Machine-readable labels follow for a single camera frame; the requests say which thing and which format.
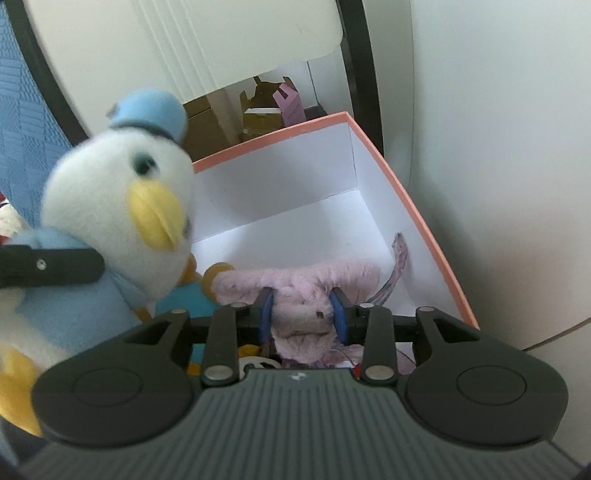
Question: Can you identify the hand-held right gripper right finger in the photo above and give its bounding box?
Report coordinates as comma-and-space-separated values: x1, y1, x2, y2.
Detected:
328, 286, 483, 385

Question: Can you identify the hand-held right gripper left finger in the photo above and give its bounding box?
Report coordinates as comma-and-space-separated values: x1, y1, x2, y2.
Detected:
117, 286, 277, 387

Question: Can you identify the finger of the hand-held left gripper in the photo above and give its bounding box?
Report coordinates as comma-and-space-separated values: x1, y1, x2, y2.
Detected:
0, 244, 106, 291

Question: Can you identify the pink furry plush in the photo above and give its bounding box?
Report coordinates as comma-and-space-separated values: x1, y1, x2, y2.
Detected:
215, 260, 411, 376

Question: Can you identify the white and blue duck plush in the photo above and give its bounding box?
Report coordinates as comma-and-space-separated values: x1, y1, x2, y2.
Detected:
0, 89, 197, 437

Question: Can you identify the pink cardboard box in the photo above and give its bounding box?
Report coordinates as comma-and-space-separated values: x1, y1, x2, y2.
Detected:
187, 111, 481, 344

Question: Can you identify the black and white mouse plush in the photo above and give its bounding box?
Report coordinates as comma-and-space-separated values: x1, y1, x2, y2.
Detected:
0, 198, 25, 245

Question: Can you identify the brown bear plush blue hat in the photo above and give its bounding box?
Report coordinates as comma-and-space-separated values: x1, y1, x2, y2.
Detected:
134, 256, 282, 377

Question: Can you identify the blue quilted cushion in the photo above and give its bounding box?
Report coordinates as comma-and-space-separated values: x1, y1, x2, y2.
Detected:
0, 14, 74, 232

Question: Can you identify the brown cardboard box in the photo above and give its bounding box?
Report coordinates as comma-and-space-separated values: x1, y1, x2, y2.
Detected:
183, 90, 237, 161

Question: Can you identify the open tan cardboard box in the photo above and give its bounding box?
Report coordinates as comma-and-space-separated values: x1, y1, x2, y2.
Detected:
238, 76, 284, 143

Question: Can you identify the purple paper carton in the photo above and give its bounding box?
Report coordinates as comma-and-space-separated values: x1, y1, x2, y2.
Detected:
272, 83, 309, 128

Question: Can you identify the white board black edge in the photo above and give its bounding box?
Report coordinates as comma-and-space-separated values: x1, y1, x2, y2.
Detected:
410, 0, 591, 357

